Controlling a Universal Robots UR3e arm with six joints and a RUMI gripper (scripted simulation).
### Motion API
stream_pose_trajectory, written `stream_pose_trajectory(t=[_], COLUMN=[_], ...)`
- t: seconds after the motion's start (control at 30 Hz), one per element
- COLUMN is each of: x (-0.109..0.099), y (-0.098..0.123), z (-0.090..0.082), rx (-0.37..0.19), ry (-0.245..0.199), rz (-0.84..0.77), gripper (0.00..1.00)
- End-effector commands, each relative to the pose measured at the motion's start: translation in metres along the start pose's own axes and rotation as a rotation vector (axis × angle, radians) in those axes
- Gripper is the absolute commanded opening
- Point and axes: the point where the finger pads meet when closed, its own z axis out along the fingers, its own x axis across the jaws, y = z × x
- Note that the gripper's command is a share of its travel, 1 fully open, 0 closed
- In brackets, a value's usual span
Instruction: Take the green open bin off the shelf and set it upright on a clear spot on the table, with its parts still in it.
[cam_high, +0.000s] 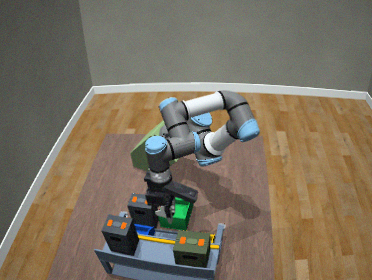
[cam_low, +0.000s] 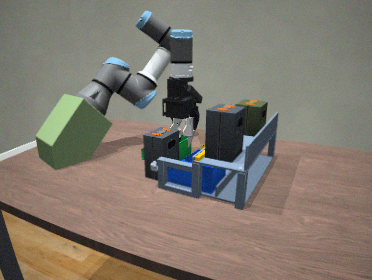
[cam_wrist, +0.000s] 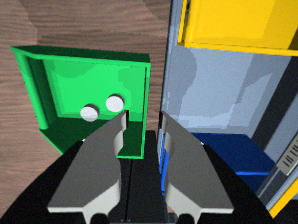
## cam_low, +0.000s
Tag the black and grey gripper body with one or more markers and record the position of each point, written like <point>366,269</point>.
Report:
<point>175,108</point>

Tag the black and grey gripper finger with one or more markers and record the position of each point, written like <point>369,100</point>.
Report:
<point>191,125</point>
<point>176,125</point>

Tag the green bin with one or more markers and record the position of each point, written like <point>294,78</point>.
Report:
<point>183,150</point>

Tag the yellow flat bar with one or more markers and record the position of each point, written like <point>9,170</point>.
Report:
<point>200,156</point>

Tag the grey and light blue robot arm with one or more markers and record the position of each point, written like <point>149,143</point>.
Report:
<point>140,89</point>

